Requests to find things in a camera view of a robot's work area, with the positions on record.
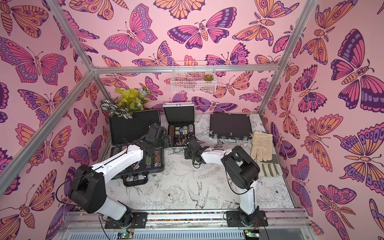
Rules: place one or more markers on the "white wire basket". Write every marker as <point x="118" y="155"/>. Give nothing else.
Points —
<point x="188" y="76"/>

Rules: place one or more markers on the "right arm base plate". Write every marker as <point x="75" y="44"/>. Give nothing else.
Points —
<point x="246" y="219"/>

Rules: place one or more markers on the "small silver poker case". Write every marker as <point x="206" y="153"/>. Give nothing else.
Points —
<point x="181" y="125"/>

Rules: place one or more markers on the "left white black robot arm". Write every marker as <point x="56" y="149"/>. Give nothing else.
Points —
<point x="88" y="187"/>

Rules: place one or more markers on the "striped leaf plant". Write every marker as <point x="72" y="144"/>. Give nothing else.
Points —
<point x="114" y="110"/>

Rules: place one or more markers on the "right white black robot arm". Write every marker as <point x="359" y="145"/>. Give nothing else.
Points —
<point x="239" y="167"/>

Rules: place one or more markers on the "large black poker case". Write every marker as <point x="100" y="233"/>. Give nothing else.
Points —
<point x="123" y="132"/>

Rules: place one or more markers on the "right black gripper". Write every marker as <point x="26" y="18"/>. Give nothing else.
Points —
<point x="188" y="147"/>

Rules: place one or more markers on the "aluminium front rail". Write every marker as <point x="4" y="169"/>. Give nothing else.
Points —
<point x="271" y="224"/>

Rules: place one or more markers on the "green artificial plant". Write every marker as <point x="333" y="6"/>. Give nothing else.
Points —
<point x="133" y="100"/>

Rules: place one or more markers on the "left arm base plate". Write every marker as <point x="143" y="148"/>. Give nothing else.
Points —
<point x="131" y="220"/>

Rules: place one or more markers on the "black aluminium poker case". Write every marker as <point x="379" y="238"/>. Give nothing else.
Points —
<point x="230" y="127"/>

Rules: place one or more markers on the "small green succulent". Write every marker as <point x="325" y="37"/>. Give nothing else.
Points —
<point x="208" y="78"/>

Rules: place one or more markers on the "cream work glove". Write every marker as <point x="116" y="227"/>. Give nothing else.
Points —
<point x="262" y="147"/>

